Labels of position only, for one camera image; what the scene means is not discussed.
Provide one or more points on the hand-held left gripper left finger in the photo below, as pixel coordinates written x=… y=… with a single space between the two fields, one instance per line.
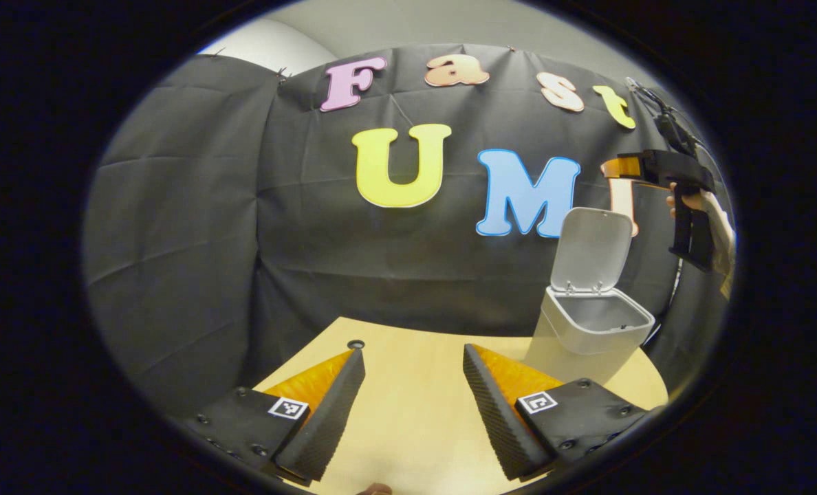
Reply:
x=329 y=419

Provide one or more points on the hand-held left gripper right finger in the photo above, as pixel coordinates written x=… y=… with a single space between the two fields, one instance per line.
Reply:
x=494 y=419

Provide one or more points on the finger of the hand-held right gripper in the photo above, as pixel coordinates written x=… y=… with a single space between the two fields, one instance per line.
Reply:
x=625 y=167

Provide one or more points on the white desktop garbage bin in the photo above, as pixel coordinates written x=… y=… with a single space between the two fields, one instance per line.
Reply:
x=591 y=247

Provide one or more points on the wooden desktop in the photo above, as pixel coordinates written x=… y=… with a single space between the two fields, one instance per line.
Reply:
x=415 y=412

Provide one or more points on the black backdrop cloth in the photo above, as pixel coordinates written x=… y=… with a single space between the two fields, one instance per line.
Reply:
x=381 y=275

